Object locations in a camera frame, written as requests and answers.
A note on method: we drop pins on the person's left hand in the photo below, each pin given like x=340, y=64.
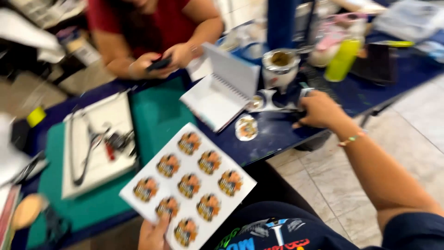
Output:
x=150, y=235

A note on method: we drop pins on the person's dark printed shirt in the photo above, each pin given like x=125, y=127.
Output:
x=312, y=232

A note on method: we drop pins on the white button press machine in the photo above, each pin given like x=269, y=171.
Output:
x=280, y=74

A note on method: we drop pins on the white plastic bag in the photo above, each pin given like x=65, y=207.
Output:
x=409, y=19

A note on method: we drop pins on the yellow tape roll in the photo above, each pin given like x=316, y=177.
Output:
x=35, y=116

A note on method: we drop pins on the round wooden disc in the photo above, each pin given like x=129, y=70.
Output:
x=27, y=211

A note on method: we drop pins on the round cut orange sticker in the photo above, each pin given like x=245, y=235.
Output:
x=246, y=127

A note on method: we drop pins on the heap of white papers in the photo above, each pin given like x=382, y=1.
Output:
x=24, y=34

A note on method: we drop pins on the green cutting mat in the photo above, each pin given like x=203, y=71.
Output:
x=159, y=111

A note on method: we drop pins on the red and black tool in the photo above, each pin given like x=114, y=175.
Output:
x=118, y=143

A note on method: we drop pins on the yellow-green bottle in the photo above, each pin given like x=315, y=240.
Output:
x=341, y=60

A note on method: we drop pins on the yellow marker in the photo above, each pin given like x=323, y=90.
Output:
x=395, y=44

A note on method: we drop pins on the person's right hand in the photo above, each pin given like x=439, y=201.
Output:
x=324, y=111

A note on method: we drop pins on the person's black trousers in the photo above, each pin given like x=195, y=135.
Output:
x=274, y=184

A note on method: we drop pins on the pink and white object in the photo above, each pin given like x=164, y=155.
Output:
x=329, y=38

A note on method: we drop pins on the blue pole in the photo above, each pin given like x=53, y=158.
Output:
x=281, y=22

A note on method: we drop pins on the white sheet of round stickers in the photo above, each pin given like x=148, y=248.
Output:
x=194, y=180

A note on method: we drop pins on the white cloth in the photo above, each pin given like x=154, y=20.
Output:
x=8, y=156

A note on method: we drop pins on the white spiral notebook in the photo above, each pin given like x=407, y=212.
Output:
x=222, y=93

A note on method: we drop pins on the black phone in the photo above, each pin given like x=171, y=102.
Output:
x=159, y=64

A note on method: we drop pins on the black tablet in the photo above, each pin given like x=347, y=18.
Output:
x=374, y=64

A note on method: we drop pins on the white tray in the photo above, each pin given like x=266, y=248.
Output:
x=104, y=114

